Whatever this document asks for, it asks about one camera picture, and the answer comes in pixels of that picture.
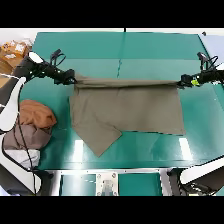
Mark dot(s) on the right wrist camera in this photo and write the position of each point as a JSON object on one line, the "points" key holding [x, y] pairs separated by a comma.
{"points": [[206, 61]]}

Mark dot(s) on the silver frame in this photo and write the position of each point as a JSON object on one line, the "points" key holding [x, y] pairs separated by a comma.
{"points": [[106, 181]]}

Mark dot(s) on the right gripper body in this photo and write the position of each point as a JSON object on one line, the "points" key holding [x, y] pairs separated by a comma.
{"points": [[185, 81]]}

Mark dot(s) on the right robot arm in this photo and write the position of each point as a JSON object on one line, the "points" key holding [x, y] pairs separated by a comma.
{"points": [[213, 76]]}

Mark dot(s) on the orange garment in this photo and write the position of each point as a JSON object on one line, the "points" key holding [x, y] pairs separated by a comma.
{"points": [[37, 114]]}

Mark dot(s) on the olive T-shirt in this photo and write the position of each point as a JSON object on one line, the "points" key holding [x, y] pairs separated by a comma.
{"points": [[130, 110]]}

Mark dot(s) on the white garment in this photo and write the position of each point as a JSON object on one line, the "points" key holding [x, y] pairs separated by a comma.
{"points": [[24, 157]]}

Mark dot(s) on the brown garment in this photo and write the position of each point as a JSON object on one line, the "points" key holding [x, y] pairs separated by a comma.
{"points": [[28, 137]]}

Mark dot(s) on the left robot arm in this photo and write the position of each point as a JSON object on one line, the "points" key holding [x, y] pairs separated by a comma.
{"points": [[13, 96]]}

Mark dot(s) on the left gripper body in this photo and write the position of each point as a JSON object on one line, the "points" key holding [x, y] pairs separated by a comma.
{"points": [[67, 77]]}

